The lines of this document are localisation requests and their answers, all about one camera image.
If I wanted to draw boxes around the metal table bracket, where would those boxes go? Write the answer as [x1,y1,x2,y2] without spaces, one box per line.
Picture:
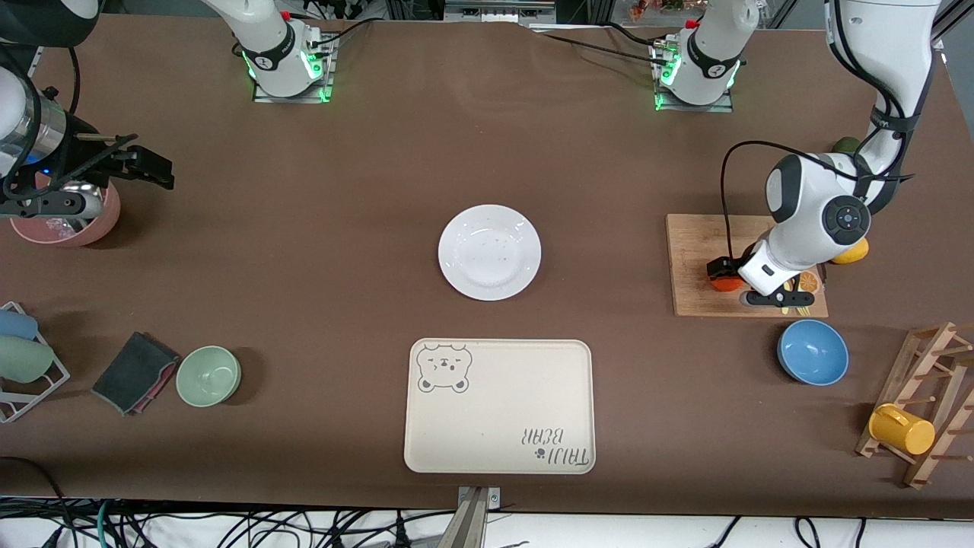
[455,486,503,548]

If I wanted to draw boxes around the grey metal box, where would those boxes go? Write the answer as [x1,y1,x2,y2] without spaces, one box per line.
[445,0,556,24]

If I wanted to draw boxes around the black cable on table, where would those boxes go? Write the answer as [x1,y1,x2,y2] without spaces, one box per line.
[529,21,686,69]

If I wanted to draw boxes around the pink bowl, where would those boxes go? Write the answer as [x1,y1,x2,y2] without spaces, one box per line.
[9,179,122,248]

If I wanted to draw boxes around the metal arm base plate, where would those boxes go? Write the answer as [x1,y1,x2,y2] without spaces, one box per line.
[653,42,735,113]
[253,30,336,104]

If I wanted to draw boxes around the pale blue cup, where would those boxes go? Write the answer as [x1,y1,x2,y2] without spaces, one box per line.
[0,308,39,342]

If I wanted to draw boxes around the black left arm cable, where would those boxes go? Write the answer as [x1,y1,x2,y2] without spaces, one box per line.
[721,140,861,263]

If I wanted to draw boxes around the white round plate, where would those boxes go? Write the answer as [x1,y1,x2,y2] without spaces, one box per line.
[438,204,543,301]

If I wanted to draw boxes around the yellow lemon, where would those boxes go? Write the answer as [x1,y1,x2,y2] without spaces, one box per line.
[831,237,870,266]

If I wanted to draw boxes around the aluminium frame profile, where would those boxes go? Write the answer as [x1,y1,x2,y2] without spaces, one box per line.
[932,0,974,53]

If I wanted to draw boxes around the blue bowl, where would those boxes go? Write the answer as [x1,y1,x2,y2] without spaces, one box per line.
[777,319,850,387]

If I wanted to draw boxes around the pale green cup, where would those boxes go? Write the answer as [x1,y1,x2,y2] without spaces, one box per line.
[0,335,56,384]

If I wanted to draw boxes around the bamboo cutting board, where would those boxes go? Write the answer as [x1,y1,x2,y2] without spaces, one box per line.
[666,214,829,318]

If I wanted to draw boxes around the yellow plastic mug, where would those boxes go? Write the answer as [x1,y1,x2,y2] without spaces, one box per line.
[868,403,937,456]

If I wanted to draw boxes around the pale green bowl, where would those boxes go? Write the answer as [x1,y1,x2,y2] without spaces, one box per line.
[176,346,242,408]

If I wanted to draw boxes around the tangled black floor cables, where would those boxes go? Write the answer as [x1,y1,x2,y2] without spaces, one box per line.
[0,457,974,548]

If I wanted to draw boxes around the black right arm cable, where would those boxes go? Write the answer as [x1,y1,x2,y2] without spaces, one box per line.
[0,42,84,200]

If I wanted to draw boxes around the cream bear print tray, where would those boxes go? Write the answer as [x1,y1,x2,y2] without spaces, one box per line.
[403,339,597,475]

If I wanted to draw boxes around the white wire cup rack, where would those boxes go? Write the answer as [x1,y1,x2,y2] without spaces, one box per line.
[0,301,71,424]

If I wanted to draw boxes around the wooden peg dish rack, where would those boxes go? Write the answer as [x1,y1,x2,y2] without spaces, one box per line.
[855,321,974,489]

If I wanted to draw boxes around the dark folded cloth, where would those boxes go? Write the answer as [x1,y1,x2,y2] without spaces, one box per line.
[91,331,182,416]

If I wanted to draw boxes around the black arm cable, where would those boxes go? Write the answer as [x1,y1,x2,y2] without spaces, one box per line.
[721,140,861,263]
[0,42,84,200]

